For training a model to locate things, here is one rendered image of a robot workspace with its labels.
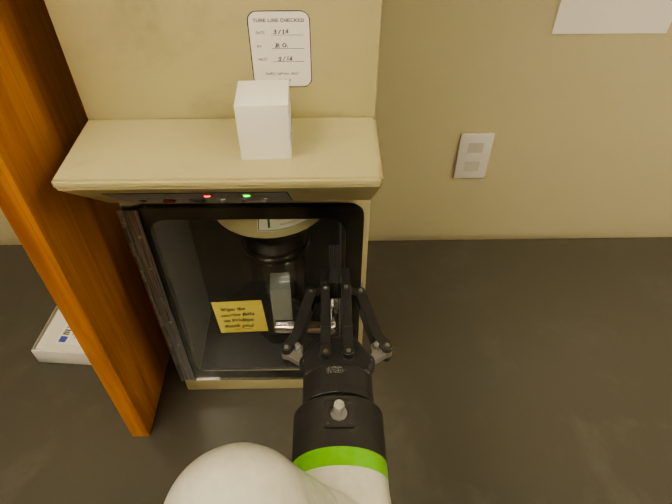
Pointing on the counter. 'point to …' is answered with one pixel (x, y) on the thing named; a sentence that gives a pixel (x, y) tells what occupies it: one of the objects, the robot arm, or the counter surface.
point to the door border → (157, 291)
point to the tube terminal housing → (214, 72)
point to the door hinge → (142, 269)
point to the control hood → (221, 160)
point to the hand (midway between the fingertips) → (335, 270)
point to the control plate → (202, 196)
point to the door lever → (310, 322)
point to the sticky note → (240, 316)
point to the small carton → (263, 119)
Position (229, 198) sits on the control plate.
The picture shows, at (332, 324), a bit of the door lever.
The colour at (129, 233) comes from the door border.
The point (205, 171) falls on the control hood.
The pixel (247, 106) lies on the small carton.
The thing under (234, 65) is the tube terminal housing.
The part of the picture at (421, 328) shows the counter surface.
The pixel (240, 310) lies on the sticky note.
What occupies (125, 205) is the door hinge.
